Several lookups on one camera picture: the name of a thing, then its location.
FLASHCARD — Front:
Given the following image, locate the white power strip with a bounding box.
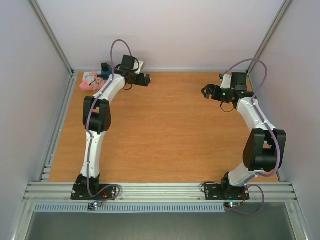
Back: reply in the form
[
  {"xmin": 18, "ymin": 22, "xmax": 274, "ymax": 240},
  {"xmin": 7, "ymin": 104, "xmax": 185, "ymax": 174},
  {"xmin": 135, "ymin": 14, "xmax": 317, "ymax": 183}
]
[{"xmin": 82, "ymin": 71, "xmax": 101, "ymax": 82}]

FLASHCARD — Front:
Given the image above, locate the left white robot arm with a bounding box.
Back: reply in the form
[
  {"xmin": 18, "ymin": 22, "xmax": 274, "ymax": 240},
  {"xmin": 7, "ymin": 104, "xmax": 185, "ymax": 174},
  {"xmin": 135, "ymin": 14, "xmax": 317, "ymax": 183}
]
[{"xmin": 70, "ymin": 55, "xmax": 151, "ymax": 205}]

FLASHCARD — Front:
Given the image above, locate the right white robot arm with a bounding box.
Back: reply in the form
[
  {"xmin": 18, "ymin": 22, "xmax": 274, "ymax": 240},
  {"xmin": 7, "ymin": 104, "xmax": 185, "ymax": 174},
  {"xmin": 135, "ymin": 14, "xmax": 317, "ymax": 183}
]
[{"xmin": 200, "ymin": 72, "xmax": 287, "ymax": 202}]

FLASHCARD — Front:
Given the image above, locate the blue cube socket adapter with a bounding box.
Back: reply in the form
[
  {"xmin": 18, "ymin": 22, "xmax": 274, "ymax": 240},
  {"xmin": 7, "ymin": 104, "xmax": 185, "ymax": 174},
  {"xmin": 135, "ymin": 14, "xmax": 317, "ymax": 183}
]
[{"xmin": 99, "ymin": 70, "xmax": 112, "ymax": 81}]

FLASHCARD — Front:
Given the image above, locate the black plug adapter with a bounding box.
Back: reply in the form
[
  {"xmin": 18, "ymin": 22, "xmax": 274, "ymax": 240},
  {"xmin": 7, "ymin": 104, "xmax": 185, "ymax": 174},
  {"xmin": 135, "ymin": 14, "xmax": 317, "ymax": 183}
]
[{"xmin": 101, "ymin": 62, "xmax": 112, "ymax": 72}]

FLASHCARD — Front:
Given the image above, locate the pink triangular socket adapter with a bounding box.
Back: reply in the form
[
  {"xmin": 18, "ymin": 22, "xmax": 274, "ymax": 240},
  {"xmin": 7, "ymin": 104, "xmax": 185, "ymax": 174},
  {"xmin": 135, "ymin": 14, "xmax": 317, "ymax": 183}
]
[{"xmin": 79, "ymin": 72, "xmax": 106, "ymax": 92}]

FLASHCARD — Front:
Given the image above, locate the small white charger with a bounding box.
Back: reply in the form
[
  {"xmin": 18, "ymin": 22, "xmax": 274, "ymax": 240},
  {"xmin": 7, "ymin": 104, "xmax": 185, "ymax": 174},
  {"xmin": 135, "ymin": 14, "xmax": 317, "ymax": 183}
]
[{"xmin": 85, "ymin": 76, "xmax": 95, "ymax": 85}]

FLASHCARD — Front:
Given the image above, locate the right small circuit board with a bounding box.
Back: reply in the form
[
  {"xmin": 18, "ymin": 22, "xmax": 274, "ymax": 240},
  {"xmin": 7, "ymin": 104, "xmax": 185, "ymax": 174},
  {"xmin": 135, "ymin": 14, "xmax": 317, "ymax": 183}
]
[{"xmin": 224, "ymin": 201, "xmax": 243, "ymax": 209}]

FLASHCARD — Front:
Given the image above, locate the small circuit board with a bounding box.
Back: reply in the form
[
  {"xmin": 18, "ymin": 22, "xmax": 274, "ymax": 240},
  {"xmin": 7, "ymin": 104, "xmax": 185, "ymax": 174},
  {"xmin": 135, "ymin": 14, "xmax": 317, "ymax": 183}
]
[
  {"xmin": 224, "ymin": 201, "xmax": 243, "ymax": 209},
  {"xmin": 87, "ymin": 201, "xmax": 103, "ymax": 211}
]

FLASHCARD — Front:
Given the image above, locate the left small circuit board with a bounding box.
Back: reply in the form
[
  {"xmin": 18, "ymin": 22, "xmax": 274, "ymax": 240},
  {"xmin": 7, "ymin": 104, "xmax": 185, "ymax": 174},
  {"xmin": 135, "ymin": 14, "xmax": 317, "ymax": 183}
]
[{"xmin": 87, "ymin": 201, "xmax": 103, "ymax": 211}]

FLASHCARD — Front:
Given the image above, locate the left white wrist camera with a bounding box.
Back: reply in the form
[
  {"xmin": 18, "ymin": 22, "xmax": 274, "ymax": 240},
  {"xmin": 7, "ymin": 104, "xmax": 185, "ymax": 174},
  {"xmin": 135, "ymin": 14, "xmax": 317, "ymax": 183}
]
[{"xmin": 132, "ymin": 60, "xmax": 144, "ymax": 75}]

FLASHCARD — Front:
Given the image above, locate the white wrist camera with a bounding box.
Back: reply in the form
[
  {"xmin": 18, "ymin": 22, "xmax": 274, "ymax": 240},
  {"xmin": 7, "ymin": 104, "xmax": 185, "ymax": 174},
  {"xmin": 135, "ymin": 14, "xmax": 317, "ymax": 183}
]
[
  {"xmin": 219, "ymin": 73, "xmax": 232, "ymax": 89},
  {"xmin": 132, "ymin": 60, "xmax": 144, "ymax": 75}
]

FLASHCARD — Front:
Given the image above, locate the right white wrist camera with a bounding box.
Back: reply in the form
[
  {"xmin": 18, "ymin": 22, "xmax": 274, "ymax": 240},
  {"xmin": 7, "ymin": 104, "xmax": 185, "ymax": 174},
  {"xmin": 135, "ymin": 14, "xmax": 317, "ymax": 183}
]
[{"xmin": 219, "ymin": 73, "xmax": 232, "ymax": 89}]

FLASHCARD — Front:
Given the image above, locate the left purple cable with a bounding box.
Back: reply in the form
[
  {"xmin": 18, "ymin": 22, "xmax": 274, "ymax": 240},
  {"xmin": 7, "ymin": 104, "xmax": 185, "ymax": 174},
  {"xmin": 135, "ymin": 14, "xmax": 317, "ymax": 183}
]
[{"xmin": 85, "ymin": 39, "xmax": 134, "ymax": 201}]

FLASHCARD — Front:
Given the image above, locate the purple cable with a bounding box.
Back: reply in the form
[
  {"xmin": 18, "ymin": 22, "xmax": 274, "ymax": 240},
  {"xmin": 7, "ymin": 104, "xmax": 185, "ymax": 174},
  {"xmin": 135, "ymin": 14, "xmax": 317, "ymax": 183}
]
[
  {"xmin": 85, "ymin": 39, "xmax": 134, "ymax": 201},
  {"xmin": 219, "ymin": 58, "xmax": 282, "ymax": 216}
]

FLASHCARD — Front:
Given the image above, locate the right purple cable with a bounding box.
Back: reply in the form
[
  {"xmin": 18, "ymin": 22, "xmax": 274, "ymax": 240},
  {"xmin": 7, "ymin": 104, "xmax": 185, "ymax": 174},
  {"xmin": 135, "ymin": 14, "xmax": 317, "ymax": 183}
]
[{"xmin": 219, "ymin": 58, "xmax": 282, "ymax": 216}]

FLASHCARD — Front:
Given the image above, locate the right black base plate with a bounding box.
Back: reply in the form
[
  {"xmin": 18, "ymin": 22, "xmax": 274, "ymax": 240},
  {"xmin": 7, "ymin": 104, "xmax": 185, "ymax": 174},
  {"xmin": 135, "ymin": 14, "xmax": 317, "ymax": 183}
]
[{"xmin": 204, "ymin": 183, "xmax": 250, "ymax": 201}]

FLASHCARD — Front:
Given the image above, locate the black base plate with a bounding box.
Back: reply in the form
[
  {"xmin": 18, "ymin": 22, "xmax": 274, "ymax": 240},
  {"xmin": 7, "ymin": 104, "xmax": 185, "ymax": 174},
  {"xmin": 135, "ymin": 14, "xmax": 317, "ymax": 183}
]
[
  {"xmin": 204, "ymin": 183, "xmax": 250, "ymax": 201},
  {"xmin": 70, "ymin": 184, "xmax": 123, "ymax": 201}
]

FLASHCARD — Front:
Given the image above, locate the right aluminium corner post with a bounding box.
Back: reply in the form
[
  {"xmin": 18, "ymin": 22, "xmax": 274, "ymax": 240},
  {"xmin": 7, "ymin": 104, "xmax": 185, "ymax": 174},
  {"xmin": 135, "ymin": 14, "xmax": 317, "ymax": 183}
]
[{"xmin": 246, "ymin": 0, "xmax": 294, "ymax": 75}]

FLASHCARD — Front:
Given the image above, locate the aluminium corner post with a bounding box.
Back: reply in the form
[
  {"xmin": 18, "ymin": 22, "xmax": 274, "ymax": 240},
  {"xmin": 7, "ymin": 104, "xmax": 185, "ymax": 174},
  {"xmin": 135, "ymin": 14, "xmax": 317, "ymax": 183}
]
[
  {"xmin": 246, "ymin": 0, "xmax": 294, "ymax": 75},
  {"xmin": 28, "ymin": 0, "xmax": 74, "ymax": 76}
]

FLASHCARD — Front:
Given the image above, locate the left aluminium corner post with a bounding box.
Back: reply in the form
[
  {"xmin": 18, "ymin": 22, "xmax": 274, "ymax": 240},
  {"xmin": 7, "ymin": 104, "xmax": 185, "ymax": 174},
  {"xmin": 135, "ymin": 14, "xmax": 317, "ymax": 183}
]
[{"xmin": 28, "ymin": 0, "xmax": 74, "ymax": 76}]

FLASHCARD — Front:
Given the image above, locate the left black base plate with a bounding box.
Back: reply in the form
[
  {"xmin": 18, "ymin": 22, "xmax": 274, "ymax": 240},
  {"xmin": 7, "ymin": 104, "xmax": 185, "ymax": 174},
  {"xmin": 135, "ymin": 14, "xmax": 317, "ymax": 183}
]
[{"xmin": 70, "ymin": 184, "xmax": 123, "ymax": 201}]

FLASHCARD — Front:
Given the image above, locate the left aluminium rail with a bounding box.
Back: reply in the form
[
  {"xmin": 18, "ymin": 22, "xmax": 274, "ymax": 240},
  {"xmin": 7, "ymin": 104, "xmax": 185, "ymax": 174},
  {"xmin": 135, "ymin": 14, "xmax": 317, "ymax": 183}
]
[{"xmin": 36, "ymin": 72, "xmax": 78, "ymax": 182}]

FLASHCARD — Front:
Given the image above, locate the front aluminium rail frame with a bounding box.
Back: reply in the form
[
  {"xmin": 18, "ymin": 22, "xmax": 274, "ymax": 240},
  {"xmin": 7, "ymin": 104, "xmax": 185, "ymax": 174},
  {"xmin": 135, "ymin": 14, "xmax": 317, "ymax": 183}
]
[{"xmin": 22, "ymin": 182, "xmax": 298, "ymax": 203}]

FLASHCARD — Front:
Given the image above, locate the grey slotted cable duct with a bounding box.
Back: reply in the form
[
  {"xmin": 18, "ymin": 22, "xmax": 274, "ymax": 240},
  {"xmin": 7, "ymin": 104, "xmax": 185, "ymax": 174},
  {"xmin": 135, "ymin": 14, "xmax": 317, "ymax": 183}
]
[{"xmin": 33, "ymin": 202, "xmax": 226, "ymax": 214}]

